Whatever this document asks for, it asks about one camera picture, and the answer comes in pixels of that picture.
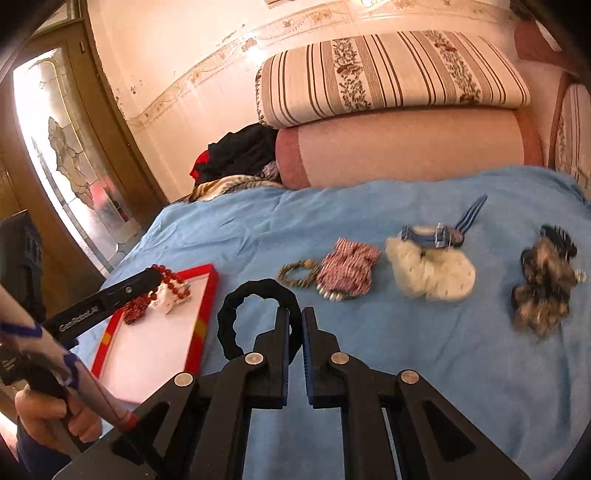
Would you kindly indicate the cream sheer scrunchie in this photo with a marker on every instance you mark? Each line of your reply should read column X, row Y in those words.
column 443, row 277

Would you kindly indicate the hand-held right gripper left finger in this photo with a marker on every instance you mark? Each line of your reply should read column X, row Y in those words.
column 287, row 332

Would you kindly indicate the red white patterned scrunchie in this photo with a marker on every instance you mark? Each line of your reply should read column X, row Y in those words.
column 346, row 270

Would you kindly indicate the black clothing pile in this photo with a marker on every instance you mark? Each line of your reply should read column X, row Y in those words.
column 240, row 152

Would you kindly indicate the brown fur hair accessory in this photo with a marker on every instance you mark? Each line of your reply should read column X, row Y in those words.
column 540, row 286

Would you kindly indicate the wooden door with leaded glass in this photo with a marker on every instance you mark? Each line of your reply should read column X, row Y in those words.
column 69, row 138

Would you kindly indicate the purple patterned cloth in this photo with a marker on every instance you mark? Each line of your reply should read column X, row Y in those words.
column 270, row 170

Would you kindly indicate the brown white patterned scarf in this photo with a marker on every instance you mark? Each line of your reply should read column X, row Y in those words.
column 231, row 184

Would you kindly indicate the black claw hair clip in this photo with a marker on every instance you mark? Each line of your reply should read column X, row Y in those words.
column 561, row 240

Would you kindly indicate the blue striped hair bow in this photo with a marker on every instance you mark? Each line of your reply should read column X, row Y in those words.
column 427, row 235

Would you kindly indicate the striped floral cushion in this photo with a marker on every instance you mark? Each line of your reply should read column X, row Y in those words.
column 392, row 74
column 575, row 138

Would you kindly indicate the dark red dotted scrunchie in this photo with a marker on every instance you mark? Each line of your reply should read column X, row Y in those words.
column 136, row 311

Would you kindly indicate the red tray with white inside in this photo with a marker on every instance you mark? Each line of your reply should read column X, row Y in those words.
column 157, row 341

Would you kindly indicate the person's left hand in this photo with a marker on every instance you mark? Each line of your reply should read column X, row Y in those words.
column 41, row 415

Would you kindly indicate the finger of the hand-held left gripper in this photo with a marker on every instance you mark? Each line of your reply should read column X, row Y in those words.
column 134, row 288

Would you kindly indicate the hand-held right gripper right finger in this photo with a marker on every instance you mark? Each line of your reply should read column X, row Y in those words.
column 308, row 350

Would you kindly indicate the red cloth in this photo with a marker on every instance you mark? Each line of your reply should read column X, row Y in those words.
column 199, row 166

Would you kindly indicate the light blue blanket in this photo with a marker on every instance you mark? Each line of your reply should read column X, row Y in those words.
column 461, row 369

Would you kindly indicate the pink bolster cushion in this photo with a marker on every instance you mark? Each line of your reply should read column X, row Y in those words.
column 406, row 147

